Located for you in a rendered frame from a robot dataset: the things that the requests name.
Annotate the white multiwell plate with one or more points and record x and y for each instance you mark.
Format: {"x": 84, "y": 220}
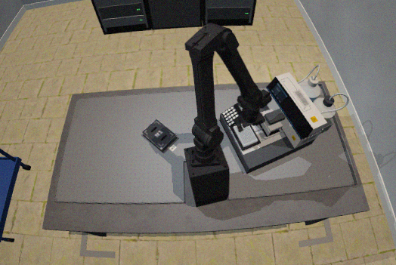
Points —
{"x": 247, "y": 135}

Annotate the clear plastic bottle with black cap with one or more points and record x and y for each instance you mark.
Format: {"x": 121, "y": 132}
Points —
{"x": 324, "y": 104}

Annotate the clear bottle with grey cap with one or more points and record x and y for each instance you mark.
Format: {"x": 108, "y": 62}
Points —
{"x": 311, "y": 88}

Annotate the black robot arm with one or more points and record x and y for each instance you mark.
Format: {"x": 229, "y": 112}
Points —
{"x": 201, "y": 47}

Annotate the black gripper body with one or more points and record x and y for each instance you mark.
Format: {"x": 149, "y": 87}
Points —
{"x": 249, "y": 120}

